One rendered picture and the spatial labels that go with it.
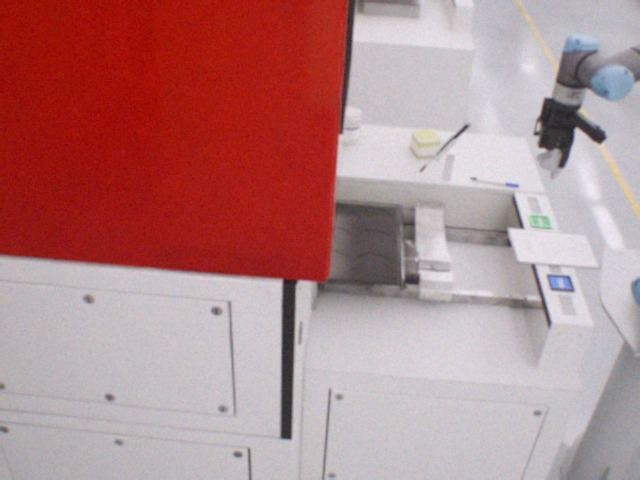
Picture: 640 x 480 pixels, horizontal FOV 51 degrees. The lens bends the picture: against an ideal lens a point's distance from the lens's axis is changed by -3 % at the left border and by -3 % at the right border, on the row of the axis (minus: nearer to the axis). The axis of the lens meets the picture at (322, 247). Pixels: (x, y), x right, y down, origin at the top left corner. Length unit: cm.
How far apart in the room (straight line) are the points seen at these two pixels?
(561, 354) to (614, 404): 57
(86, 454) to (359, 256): 79
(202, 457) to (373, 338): 47
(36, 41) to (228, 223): 38
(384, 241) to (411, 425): 48
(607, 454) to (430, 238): 90
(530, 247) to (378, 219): 42
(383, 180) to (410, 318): 45
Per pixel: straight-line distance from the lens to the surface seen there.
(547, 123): 171
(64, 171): 110
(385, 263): 171
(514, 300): 176
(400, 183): 194
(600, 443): 228
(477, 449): 174
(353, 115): 206
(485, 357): 162
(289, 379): 127
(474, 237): 196
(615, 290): 195
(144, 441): 149
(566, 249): 178
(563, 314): 158
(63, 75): 102
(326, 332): 162
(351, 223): 184
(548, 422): 169
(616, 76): 155
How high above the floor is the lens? 192
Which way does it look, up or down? 36 degrees down
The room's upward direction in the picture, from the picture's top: 3 degrees clockwise
